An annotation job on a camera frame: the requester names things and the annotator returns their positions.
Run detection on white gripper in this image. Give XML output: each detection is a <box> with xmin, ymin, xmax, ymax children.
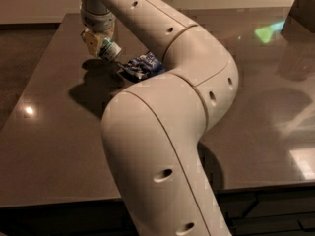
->
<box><xmin>80</xmin><ymin>4</ymin><xmax>115</xmax><ymax>57</ymax></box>

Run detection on green white 7up can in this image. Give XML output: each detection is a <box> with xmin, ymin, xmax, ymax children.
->
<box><xmin>98</xmin><ymin>38</ymin><xmax>121</xmax><ymax>62</ymax></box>

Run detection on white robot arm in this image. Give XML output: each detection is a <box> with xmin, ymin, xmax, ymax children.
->
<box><xmin>81</xmin><ymin>0</ymin><xmax>238</xmax><ymax>236</ymax></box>

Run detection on blue chip bag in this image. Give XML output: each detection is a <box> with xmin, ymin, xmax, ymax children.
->
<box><xmin>119</xmin><ymin>52</ymin><xmax>165</xmax><ymax>82</ymax></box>

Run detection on dark box at corner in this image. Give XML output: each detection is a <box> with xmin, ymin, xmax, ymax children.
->
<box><xmin>281</xmin><ymin>0</ymin><xmax>315</xmax><ymax>42</ymax></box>

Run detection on dark cabinet drawers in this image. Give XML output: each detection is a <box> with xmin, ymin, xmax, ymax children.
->
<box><xmin>0</xmin><ymin>185</ymin><xmax>315</xmax><ymax>236</ymax></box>

